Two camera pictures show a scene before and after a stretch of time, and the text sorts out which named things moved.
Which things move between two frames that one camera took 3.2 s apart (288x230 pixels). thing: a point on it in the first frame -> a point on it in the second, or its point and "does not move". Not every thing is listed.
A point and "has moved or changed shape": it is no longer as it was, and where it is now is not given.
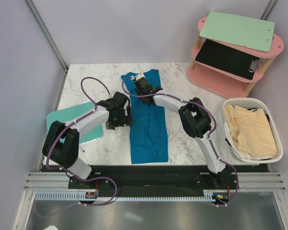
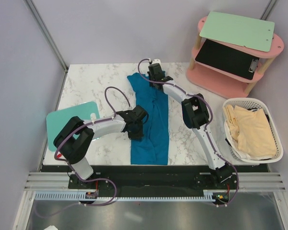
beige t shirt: [252, 130] does not move
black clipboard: [234, 61] does not move
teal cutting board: [70, 113] does not move
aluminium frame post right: [268, 10] does not move
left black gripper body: [121, 120] -> [137, 133]
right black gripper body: [142, 100] -> [151, 79]
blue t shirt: [148, 140] has moved or changed shape
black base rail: [100, 182] does not move
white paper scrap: [51, 227] does not move
